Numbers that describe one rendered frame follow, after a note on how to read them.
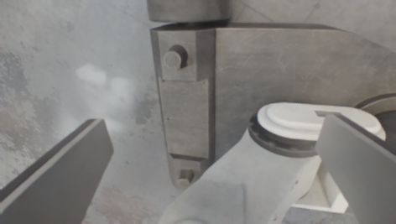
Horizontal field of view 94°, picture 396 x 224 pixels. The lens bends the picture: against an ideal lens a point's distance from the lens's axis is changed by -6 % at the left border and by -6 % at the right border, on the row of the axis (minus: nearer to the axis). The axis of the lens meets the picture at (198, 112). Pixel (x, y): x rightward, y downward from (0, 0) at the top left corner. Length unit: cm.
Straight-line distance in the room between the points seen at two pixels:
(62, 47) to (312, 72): 83
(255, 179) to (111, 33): 64
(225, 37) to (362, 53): 28
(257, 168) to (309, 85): 25
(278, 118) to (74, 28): 73
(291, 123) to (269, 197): 13
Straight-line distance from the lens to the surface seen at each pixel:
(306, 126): 36
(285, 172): 33
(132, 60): 74
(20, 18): 102
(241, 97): 49
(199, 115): 50
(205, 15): 44
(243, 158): 33
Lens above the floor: 61
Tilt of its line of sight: 58 degrees down
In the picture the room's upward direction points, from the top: 156 degrees counter-clockwise
